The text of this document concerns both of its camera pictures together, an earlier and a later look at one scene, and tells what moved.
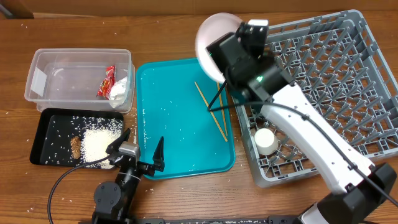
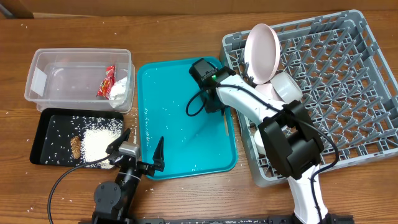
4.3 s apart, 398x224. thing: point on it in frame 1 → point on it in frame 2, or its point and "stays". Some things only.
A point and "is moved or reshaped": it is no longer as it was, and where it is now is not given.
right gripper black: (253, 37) → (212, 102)
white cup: (266, 141) stays
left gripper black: (158, 160) stays
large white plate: (211, 29) is moved or reshaped
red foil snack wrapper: (106, 86) stays
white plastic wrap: (118, 93) stays
